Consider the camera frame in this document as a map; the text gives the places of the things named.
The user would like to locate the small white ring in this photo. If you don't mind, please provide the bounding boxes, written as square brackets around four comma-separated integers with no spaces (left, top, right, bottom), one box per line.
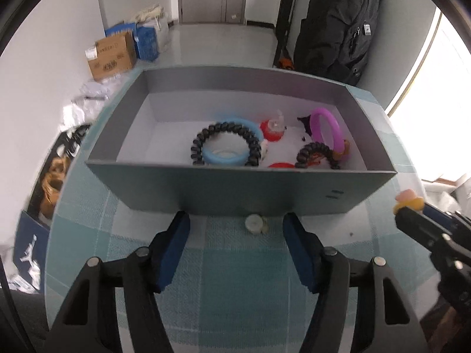
[245,214,268,234]

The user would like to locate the clear plastic bag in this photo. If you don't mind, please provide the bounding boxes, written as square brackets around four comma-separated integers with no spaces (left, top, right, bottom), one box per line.
[423,174,471,214]

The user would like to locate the black backpack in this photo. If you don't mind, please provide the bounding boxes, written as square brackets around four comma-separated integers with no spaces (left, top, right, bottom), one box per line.
[292,0,383,87]

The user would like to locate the orange charm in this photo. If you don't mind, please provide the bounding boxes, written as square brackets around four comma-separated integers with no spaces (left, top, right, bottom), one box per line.
[333,139,352,159]

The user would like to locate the person's right hand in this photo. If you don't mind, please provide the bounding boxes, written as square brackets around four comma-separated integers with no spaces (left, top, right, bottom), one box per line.
[434,307,465,343]

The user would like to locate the purple bracelet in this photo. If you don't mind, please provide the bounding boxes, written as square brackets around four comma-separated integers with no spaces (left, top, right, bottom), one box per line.
[309,108,352,161]

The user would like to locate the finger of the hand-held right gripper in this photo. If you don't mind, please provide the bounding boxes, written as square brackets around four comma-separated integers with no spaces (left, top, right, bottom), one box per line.
[421,202,471,229]
[394,206,447,252]

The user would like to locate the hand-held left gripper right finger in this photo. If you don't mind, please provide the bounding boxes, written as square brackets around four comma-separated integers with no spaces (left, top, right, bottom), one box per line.
[283,212,429,353]

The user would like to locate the small black spiral hair tie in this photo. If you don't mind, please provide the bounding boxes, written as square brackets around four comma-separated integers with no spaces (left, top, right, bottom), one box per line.
[294,141,343,171]

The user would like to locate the brown cardboard box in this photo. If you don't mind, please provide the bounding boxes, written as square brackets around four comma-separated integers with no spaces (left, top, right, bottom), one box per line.
[85,31,138,81]

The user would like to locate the white plastic wrapping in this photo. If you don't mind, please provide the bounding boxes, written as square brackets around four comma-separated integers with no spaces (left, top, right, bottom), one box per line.
[61,74,129,130]

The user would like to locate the teal plaid tablecloth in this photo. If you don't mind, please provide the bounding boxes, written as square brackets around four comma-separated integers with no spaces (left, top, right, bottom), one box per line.
[44,64,430,353]

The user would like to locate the white bag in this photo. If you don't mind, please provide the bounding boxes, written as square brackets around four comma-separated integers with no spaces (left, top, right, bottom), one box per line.
[134,4,172,52]

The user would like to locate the blue cardboard box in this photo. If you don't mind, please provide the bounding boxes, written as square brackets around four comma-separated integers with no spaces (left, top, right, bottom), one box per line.
[105,22,159,61]

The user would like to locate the pink and yellow charm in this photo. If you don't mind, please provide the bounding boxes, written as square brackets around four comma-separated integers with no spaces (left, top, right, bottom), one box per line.
[393,189,426,214]

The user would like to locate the blue shoe box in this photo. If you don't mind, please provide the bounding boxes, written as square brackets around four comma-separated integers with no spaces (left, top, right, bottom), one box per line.
[13,210,51,292]

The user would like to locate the window with gold frame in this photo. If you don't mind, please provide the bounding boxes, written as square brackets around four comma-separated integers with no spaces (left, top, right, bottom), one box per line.
[383,5,471,185]

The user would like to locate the grey cardboard box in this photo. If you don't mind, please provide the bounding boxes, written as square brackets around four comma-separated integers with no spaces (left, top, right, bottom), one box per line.
[85,67,399,218]

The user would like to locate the dark printed bag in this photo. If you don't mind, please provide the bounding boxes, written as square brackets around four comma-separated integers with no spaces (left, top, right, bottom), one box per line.
[27,123,92,226]

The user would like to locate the blue bracelet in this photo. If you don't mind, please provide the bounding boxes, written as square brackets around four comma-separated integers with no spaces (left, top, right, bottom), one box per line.
[200,118,266,167]

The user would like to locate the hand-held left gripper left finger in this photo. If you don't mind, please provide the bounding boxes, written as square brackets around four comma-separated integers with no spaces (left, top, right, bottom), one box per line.
[44,210,192,353]

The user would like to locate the red ornament with clear top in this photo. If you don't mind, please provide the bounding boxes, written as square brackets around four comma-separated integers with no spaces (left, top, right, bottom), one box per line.
[259,110,288,143]

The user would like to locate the black stand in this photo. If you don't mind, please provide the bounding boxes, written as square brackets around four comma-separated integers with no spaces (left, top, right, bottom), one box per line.
[273,0,304,69]

